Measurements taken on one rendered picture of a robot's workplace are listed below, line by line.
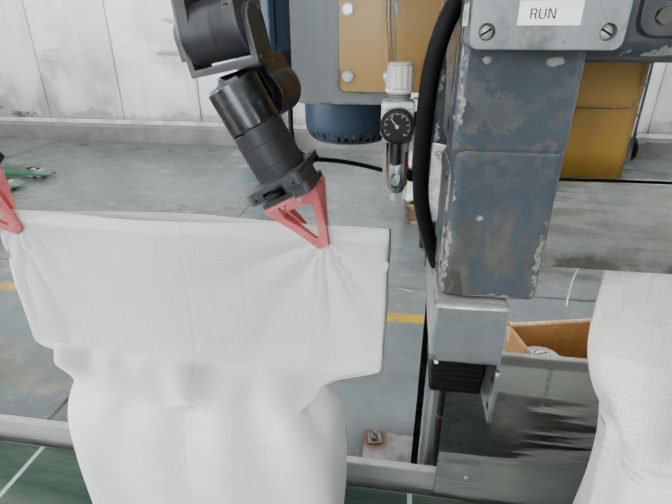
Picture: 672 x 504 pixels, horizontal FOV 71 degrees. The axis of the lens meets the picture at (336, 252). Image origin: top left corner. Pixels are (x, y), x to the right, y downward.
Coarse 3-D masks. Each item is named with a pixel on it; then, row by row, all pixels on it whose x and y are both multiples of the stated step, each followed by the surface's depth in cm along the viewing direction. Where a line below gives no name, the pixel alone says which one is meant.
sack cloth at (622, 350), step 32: (608, 288) 51; (640, 288) 51; (608, 320) 52; (640, 320) 52; (608, 352) 54; (640, 352) 52; (608, 384) 54; (640, 384) 52; (608, 416) 59; (640, 416) 52; (608, 448) 60; (640, 448) 52; (608, 480) 61; (640, 480) 54
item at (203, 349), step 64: (64, 256) 60; (128, 256) 57; (192, 256) 56; (256, 256) 56; (320, 256) 56; (384, 256) 54; (64, 320) 65; (128, 320) 62; (192, 320) 60; (256, 320) 60; (320, 320) 60; (384, 320) 58; (128, 384) 62; (192, 384) 61; (256, 384) 62; (320, 384) 61; (128, 448) 63; (192, 448) 62; (256, 448) 61; (320, 448) 62
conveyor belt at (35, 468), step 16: (0, 448) 108; (16, 448) 108; (32, 448) 108; (48, 448) 108; (0, 464) 104; (16, 464) 104; (32, 464) 104; (48, 464) 104; (64, 464) 104; (0, 480) 100; (16, 480) 100; (32, 480) 100; (48, 480) 100; (64, 480) 100; (80, 480) 100; (0, 496) 97; (16, 496) 97; (32, 496) 97; (48, 496) 97; (64, 496) 97; (80, 496) 97; (352, 496) 97; (368, 496) 97; (384, 496) 97; (400, 496) 97; (416, 496) 97
